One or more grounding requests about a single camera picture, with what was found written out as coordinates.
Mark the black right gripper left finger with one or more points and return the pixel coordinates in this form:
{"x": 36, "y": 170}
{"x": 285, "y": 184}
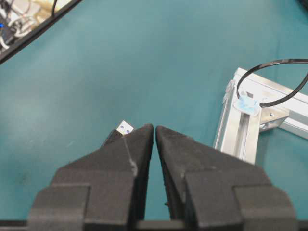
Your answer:
{"x": 102, "y": 191}

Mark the blue tape loop mount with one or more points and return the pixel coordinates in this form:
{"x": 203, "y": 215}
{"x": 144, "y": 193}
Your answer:
{"x": 247, "y": 104}

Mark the aluminium extrusion frame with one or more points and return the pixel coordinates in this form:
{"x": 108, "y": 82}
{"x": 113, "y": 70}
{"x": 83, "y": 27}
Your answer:
{"x": 238, "y": 130}

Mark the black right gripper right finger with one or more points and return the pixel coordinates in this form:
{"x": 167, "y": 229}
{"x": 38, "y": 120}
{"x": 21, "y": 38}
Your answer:
{"x": 213, "y": 191}

